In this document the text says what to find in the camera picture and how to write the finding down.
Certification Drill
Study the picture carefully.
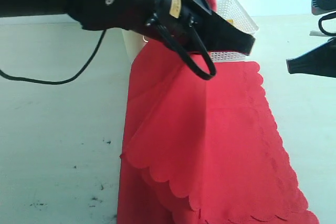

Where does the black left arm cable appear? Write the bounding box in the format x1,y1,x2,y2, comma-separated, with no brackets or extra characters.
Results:
0,29,108,86

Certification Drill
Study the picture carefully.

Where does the white perforated plastic basket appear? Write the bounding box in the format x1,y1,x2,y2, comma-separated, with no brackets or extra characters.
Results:
211,0,259,63

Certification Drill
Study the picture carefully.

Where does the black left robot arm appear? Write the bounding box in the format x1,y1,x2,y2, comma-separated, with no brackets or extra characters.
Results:
1,0,255,55

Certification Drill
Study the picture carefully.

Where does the cream plastic storage bin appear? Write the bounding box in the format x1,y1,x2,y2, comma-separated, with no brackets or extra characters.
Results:
122,30,148,63

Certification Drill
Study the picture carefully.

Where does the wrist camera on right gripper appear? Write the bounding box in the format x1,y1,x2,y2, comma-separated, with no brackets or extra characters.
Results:
311,0,336,16

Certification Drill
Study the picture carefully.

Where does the red table cloth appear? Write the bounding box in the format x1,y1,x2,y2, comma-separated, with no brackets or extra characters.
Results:
117,0,320,224

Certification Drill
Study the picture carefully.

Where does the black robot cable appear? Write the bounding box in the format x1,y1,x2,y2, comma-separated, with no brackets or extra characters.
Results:
318,11,336,37

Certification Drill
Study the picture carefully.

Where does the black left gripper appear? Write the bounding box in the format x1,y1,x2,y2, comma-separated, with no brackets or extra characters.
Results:
131,0,255,56

